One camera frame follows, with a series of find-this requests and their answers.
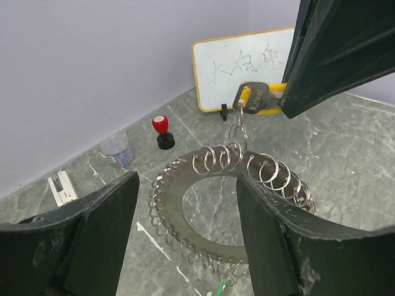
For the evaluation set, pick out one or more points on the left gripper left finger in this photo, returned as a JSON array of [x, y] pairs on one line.
[[76, 249]]

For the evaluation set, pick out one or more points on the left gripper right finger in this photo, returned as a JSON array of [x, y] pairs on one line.
[[293, 252]]

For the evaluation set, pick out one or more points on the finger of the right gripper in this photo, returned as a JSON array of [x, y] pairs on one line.
[[337, 45]]

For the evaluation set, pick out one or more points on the green tagged key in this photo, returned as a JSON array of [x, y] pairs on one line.
[[225, 286]]

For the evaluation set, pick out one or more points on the yellow tagged key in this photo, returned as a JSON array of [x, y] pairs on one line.
[[259, 98]]

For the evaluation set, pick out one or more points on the white stapler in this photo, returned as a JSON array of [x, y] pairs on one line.
[[62, 188]]

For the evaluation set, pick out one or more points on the clear cup of paperclips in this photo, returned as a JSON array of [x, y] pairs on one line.
[[117, 150]]

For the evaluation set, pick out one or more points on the red black stamp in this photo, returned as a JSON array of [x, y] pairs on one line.
[[165, 139]]

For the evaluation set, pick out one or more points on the small whiteboard yellow frame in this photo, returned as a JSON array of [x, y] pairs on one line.
[[222, 64]]

